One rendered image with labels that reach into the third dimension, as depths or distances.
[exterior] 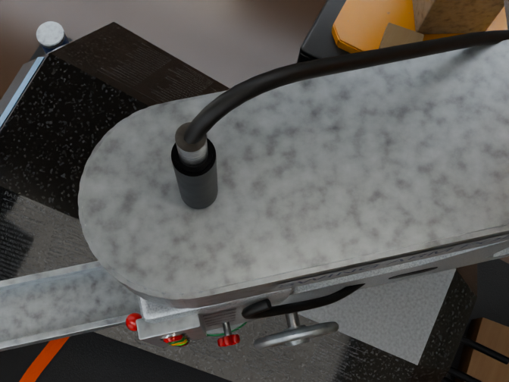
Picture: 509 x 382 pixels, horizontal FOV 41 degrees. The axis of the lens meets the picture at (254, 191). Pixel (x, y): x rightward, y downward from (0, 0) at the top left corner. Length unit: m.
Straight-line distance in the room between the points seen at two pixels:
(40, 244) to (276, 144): 1.08
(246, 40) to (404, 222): 2.06
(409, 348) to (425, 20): 0.83
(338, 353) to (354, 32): 0.85
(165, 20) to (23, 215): 1.30
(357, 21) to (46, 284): 1.08
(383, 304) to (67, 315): 0.71
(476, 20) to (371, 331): 0.86
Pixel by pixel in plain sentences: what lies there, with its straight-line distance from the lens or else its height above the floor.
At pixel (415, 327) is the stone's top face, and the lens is 1.64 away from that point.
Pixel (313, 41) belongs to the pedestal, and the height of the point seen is 0.74.
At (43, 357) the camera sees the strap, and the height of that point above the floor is 0.02.
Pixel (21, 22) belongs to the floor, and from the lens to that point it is 2.89.
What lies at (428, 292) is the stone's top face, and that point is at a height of 0.87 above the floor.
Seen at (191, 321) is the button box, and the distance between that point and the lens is 0.89.
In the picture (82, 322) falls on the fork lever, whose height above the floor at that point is 1.12.
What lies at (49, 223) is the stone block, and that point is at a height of 0.83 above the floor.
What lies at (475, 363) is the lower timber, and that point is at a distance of 2.46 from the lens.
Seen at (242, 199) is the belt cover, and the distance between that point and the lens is 0.73.
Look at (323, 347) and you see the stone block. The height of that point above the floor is 0.82.
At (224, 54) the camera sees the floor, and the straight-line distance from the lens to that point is 2.72.
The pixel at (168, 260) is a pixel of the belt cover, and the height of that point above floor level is 1.74.
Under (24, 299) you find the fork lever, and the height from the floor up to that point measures 1.12.
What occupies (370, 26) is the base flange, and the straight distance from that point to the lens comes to 1.93.
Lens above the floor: 2.44
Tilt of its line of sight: 75 degrees down
